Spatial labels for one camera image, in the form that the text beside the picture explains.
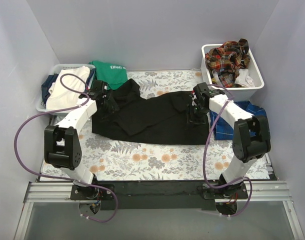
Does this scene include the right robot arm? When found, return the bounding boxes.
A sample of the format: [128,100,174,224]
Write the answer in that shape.
[187,82,271,199]

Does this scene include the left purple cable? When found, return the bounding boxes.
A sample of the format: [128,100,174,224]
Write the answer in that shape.
[13,73,119,223]

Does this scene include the purple cable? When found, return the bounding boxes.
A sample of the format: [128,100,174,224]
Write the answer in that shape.
[202,83,252,218]
[13,73,119,223]

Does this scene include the white garment in bin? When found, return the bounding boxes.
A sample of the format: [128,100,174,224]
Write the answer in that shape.
[235,69,255,88]

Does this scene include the aluminium frame rail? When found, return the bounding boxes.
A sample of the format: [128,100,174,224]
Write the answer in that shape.
[14,180,305,240]

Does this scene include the green t-shirt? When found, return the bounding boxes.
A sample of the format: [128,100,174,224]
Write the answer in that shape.
[89,60,128,90]

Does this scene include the black long sleeve shirt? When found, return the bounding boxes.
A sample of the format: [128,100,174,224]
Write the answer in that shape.
[91,79,209,145]

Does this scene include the white folded garment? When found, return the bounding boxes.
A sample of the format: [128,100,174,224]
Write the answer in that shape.
[45,66,91,111]

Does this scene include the white plastic bin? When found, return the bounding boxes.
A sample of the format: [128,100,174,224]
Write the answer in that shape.
[201,39,265,102]

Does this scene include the blue plaid folded shirt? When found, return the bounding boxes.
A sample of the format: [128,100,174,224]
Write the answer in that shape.
[211,101,267,141]

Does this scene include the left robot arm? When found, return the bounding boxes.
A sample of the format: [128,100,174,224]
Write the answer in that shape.
[44,81,117,200]

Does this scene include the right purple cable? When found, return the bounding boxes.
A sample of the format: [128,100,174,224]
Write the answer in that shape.
[202,83,252,218]

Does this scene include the red plaid shirt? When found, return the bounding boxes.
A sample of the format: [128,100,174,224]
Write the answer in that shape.
[204,38,251,88]

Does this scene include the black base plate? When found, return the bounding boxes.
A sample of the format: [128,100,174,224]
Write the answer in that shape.
[69,180,250,211]

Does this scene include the light grey laundry basket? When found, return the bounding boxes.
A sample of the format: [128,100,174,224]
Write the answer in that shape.
[36,64,96,112]

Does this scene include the floral table cloth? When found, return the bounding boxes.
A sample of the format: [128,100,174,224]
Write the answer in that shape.
[78,69,273,181]

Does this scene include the navy blue garment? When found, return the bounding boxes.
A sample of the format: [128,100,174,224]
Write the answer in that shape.
[41,74,58,104]

